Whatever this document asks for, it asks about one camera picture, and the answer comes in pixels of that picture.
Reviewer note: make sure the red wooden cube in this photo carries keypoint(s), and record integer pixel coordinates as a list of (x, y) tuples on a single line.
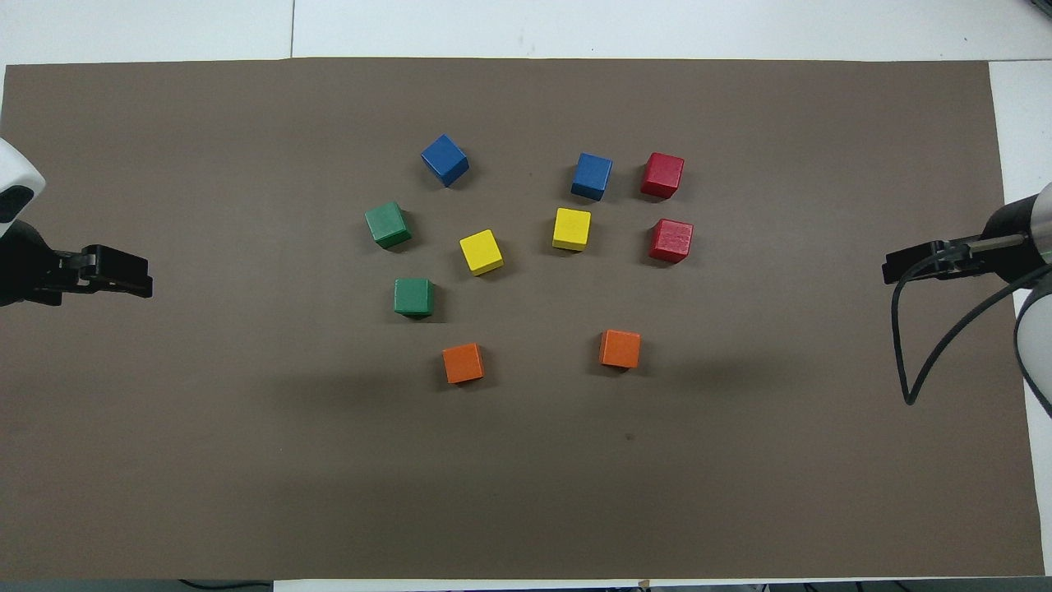
[(671, 240), (662, 174)]

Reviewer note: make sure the yellow wooden cube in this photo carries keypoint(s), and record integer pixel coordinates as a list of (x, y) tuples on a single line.
[(572, 228), (481, 251)]

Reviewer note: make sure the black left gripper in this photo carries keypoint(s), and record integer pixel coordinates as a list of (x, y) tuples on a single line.
[(29, 267)]

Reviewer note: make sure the brown paper table mat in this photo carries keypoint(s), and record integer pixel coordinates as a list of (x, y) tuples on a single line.
[(526, 460)]

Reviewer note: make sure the blue wooden cube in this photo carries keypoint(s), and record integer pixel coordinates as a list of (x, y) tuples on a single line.
[(445, 159), (592, 175)]

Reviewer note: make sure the orange wooden cube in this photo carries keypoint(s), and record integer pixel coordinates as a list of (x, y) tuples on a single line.
[(463, 363), (620, 349)]

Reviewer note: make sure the green wooden cube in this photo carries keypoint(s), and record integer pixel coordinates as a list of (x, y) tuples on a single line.
[(413, 297), (387, 224)]

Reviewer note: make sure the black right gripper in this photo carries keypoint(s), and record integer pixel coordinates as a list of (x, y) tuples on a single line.
[(1011, 238)]

